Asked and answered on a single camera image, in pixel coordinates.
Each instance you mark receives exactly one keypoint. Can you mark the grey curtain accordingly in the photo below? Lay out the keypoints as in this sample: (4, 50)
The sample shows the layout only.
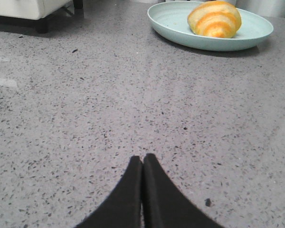
(269, 8)

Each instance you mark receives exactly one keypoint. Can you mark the orange striped croissant bread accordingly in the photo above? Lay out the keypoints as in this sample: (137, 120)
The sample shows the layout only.
(217, 19)

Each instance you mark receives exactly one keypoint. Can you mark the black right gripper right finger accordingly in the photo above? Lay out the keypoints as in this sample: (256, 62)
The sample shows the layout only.
(164, 206)

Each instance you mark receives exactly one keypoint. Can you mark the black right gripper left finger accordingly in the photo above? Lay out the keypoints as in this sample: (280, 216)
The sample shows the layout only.
(122, 208)

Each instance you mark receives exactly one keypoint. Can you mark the light green plate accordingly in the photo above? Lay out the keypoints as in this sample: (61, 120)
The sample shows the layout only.
(169, 19)

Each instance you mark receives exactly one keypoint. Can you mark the white toaster oven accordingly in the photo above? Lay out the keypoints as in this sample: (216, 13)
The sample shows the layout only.
(34, 12)

